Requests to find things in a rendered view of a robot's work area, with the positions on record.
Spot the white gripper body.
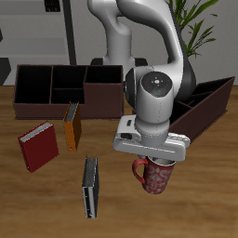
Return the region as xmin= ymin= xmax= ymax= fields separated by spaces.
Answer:
xmin=112 ymin=129 xmax=192 ymax=163

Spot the red patterned mug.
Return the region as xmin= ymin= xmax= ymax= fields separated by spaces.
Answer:
xmin=131 ymin=155 xmax=178 ymax=195

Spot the dark brown desk caddy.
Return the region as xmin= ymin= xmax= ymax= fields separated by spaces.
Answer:
xmin=132 ymin=75 xmax=236 ymax=144
xmin=12 ymin=63 xmax=126 ymax=121

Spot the black book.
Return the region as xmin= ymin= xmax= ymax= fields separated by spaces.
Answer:
xmin=81 ymin=154 xmax=100 ymax=219

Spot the orange book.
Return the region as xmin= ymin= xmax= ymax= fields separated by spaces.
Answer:
xmin=62 ymin=100 xmax=83 ymax=153

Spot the red book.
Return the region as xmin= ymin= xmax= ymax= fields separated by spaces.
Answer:
xmin=17 ymin=120 xmax=60 ymax=174

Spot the green pot plant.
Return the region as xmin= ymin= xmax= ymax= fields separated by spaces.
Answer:
xmin=166 ymin=0 xmax=219 ymax=59

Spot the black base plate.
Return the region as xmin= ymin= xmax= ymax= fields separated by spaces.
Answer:
xmin=90 ymin=57 xmax=149 ymax=67

